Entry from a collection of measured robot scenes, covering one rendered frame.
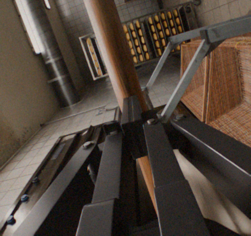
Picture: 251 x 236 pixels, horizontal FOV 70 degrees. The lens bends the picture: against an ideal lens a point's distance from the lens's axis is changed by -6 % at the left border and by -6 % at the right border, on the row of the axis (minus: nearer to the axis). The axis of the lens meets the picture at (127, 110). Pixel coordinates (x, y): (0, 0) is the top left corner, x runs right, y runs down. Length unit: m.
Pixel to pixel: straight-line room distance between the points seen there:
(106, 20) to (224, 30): 0.47
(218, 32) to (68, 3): 5.04
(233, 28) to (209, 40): 0.08
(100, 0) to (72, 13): 5.22
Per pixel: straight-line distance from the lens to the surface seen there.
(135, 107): 0.16
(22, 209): 1.30
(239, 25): 0.65
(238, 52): 1.21
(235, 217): 0.77
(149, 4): 5.31
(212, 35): 0.61
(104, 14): 0.20
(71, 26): 5.39
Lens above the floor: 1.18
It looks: 6 degrees up
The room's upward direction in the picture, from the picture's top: 107 degrees counter-clockwise
